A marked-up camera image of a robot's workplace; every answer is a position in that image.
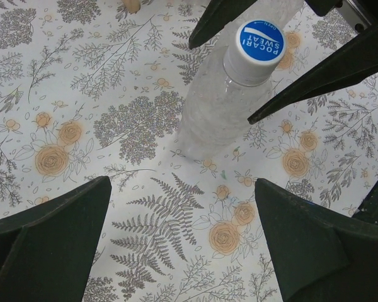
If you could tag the blue cap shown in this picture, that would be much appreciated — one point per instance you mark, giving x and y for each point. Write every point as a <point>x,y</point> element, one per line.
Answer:
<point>254,52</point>

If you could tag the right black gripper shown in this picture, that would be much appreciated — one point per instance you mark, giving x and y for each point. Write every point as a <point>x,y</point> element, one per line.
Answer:
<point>348,66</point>

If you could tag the wooden shelf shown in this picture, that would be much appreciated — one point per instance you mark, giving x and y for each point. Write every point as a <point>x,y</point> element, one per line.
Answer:
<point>133,6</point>

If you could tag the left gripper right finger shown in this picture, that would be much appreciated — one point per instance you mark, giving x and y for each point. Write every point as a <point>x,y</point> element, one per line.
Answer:
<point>318,254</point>

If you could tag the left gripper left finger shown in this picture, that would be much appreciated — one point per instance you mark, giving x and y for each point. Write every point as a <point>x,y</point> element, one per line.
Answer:
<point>50,245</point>

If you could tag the clear bottle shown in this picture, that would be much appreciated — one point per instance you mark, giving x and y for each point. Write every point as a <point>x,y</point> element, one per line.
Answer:
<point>279,12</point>
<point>217,109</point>

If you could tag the floral table mat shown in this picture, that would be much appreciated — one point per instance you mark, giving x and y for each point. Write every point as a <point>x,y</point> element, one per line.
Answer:
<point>88,90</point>

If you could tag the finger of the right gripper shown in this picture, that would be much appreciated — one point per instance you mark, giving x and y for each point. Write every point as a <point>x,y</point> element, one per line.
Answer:
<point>215,17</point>

